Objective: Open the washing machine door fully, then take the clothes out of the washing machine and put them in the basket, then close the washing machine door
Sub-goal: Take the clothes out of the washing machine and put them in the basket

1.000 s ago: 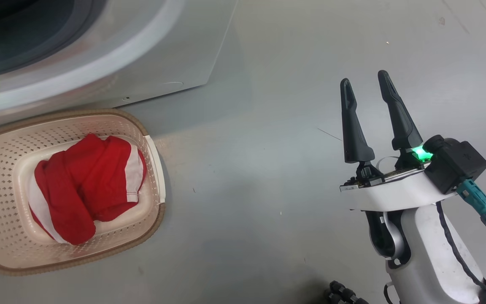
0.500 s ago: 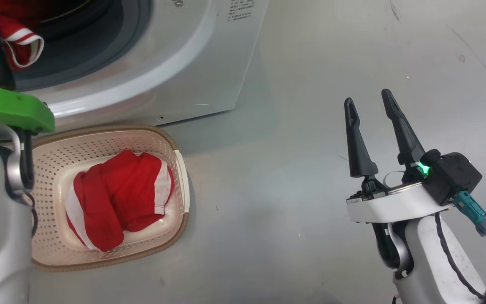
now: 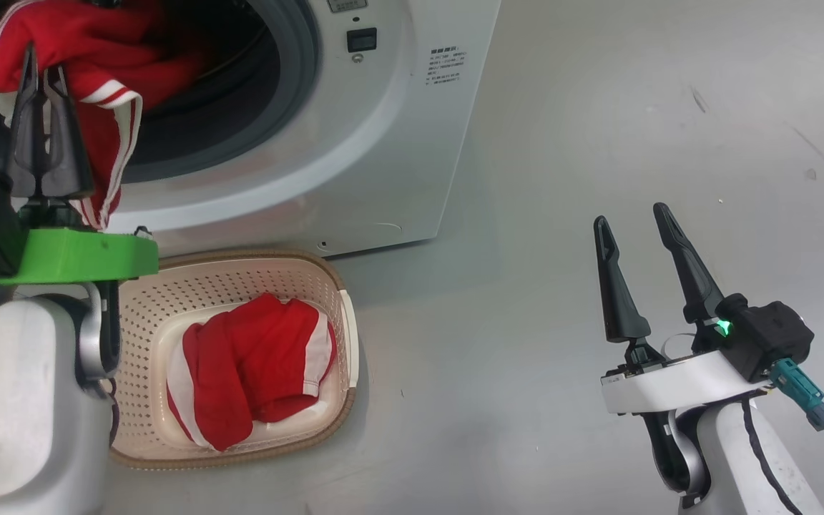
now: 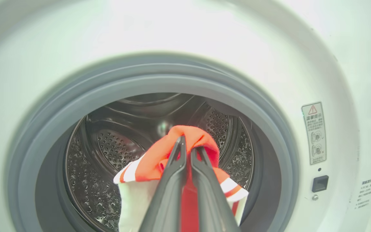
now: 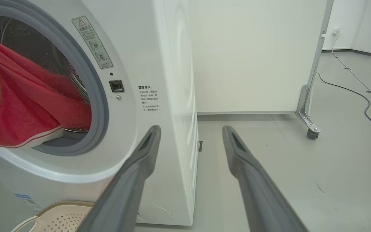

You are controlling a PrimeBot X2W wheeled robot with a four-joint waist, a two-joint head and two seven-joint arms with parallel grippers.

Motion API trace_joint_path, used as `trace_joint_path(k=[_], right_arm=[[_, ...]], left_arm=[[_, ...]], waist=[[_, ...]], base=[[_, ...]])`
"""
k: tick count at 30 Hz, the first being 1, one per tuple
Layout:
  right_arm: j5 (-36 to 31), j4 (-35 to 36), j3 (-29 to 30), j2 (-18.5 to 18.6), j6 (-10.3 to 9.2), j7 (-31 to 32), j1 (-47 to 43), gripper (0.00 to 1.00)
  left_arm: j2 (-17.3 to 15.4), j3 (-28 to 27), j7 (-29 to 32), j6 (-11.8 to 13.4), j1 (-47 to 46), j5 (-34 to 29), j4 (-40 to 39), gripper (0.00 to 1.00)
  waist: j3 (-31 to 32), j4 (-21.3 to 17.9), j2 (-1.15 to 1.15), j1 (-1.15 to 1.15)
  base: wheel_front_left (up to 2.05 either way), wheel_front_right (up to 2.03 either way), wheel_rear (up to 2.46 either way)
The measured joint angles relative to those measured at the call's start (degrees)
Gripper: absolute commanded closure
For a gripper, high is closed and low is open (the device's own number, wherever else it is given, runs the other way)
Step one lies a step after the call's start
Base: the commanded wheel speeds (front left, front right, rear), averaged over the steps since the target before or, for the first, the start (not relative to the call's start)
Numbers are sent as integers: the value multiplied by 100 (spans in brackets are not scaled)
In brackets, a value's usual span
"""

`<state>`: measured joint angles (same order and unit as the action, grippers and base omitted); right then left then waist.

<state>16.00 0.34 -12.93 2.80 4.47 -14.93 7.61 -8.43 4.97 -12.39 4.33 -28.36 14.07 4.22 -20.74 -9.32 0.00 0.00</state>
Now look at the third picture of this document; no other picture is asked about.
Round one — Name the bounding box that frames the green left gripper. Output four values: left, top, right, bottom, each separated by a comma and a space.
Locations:
0, 43, 160, 287

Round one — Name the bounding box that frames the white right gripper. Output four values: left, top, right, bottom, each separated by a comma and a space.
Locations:
593, 202, 774, 416

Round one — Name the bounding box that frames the red garment with white stripes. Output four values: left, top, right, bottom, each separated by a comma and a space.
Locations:
166, 292, 338, 453
0, 0, 205, 231

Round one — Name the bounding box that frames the cream perforated laundry basket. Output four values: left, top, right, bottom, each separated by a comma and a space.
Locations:
108, 248, 361, 471

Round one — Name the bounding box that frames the white front-load washing machine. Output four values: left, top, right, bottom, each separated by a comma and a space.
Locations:
0, 0, 502, 258

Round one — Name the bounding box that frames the black door latch socket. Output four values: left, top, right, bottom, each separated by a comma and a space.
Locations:
346, 27, 378, 54

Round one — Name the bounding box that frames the teal cable connector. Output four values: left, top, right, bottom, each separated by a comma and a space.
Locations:
770, 358, 824, 432

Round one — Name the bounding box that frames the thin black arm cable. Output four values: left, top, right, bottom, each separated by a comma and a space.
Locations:
741, 401, 824, 515

